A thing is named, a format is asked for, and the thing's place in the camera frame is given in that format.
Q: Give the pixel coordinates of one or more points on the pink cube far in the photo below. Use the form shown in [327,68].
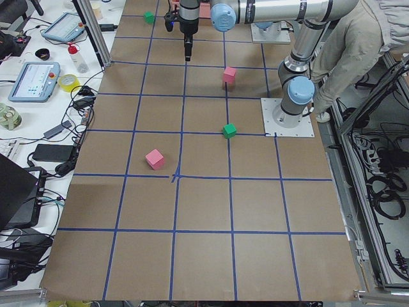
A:
[155,159]

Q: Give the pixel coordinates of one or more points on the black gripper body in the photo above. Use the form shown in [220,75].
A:
[187,28]

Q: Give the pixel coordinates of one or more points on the black power adapter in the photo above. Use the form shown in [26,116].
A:
[52,153]

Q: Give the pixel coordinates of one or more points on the teach pendant far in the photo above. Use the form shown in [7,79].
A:
[65,29]

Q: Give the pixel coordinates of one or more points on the teach pendant near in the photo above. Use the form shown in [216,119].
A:
[36,82]

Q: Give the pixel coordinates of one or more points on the patterned tape roll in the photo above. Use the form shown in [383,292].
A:
[10,118]

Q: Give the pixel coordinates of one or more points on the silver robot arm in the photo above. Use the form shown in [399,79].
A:
[265,19]

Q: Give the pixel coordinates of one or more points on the black bowl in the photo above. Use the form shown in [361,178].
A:
[43,54]

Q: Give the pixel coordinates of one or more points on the green cube at table edge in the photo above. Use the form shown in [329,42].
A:
[149,17]

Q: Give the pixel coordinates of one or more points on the pink cube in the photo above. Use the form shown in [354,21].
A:
[155,159]
[229,75]

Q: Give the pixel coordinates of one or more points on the person in beige clothes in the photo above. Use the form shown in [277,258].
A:
[354,46]

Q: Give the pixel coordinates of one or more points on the clear bottle red cap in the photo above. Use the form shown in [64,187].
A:
[77,58]

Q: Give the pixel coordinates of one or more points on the green cube near gripper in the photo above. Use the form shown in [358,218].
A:
[229,130]

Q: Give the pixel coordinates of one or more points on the pink cube centre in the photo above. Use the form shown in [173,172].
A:
[229,75]

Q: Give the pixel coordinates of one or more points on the black laptop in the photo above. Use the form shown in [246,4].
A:
[21,190]

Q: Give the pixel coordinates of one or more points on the teach pendant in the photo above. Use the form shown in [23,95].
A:
[65,29]
[36,82]

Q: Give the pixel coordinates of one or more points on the aluminium frame post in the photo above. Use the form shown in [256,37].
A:
[85,12]

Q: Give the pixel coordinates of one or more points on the yellow tape roll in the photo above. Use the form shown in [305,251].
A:
[69,83]

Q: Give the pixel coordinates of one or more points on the pink plastic bin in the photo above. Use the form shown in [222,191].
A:
[191,9]

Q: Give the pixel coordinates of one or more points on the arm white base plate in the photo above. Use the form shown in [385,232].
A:
[271,32]
[277,123]

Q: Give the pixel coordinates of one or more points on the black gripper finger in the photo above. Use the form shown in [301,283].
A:
[188,52]

